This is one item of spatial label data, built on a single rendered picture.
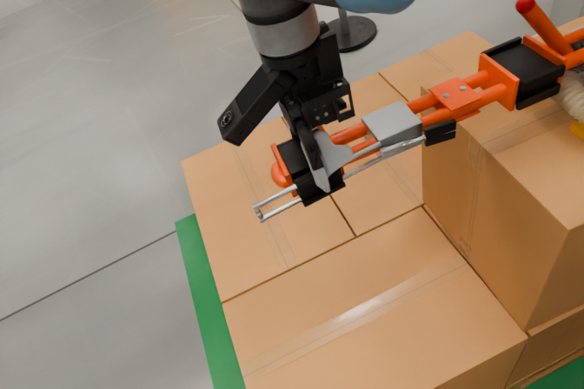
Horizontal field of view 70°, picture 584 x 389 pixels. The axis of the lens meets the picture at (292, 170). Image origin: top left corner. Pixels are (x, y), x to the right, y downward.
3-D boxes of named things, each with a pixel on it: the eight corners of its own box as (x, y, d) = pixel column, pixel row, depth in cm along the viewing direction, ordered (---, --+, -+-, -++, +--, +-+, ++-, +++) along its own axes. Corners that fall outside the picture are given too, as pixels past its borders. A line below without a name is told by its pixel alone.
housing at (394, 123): (401, 119, 68) (400, 97, 64) (424, 145, 63) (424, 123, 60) (362, 135, 67) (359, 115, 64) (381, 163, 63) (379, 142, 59)
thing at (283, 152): (327, 145, 67) (321, 122, 64) (345, 175, 62) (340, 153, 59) (278, 166, 67) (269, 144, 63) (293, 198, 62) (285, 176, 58)
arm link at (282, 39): (254, 34, 41) (235, 3, 47) (267, 72, 45) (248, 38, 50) (324, 5, 42) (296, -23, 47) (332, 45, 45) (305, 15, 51)
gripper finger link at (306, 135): (327, 170, 53) (302, 105, 49) (315, 174, 52) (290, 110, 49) (317, 159, 57) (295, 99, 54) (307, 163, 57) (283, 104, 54)
